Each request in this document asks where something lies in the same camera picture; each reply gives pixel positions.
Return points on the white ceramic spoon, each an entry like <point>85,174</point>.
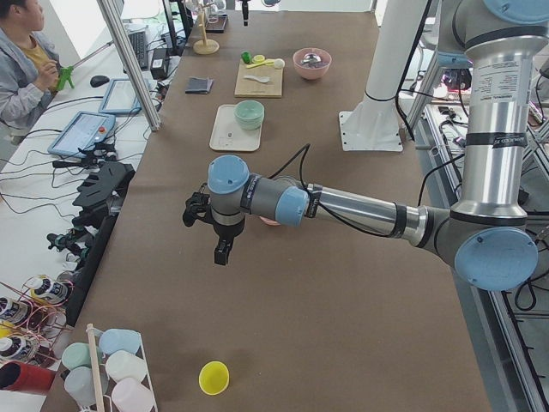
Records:
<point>260,79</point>

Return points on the green bowl stack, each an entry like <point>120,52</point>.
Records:
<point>249,114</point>

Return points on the near blue teach pendant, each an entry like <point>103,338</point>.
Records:
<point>82,133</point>

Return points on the far blue teach pendant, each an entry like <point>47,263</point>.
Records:
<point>120,99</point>

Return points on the lemon slice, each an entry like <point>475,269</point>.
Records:
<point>258,59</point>

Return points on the cream serving tray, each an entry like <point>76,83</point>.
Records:
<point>228,136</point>

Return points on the small pink bowl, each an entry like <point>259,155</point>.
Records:
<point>269,222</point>

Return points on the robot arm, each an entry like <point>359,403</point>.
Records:
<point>483,236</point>

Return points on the blue teach pendant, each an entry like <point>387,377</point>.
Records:
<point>82,133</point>
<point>120,99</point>

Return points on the red cylinder can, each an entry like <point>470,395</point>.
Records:
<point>17,376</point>

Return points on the black keyboard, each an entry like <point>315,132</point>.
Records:
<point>138,42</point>

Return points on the white cup rack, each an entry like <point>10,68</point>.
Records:
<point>102,383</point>

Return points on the large pink ice bowl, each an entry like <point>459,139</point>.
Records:
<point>309,73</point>

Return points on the pink plastic cup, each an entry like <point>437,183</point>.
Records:
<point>129,395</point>

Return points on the green plastic cup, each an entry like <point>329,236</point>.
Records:
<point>77,354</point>

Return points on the wooden cup stand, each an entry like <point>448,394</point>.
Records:
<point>203,46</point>

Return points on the blue plastic cup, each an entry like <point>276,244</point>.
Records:
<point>113,340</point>

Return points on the yellow plastic cup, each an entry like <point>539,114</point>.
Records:
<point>214,378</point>

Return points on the grey folded cloth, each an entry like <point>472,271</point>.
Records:
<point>197,85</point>

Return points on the aluminium frame post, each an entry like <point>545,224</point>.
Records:
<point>128,58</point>

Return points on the yellow plastic knife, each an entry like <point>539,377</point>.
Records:
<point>259,64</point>

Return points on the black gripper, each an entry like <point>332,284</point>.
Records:
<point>226,232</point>

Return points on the bamboo cutting board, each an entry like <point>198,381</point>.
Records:
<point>249,89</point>

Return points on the black tool holder rack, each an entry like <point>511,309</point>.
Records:
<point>94,193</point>

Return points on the seated person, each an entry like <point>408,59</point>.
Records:
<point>29,65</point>

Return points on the white plastic cup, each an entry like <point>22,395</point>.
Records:
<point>122,365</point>

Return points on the black computer mouse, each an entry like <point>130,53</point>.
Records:
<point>98,80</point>

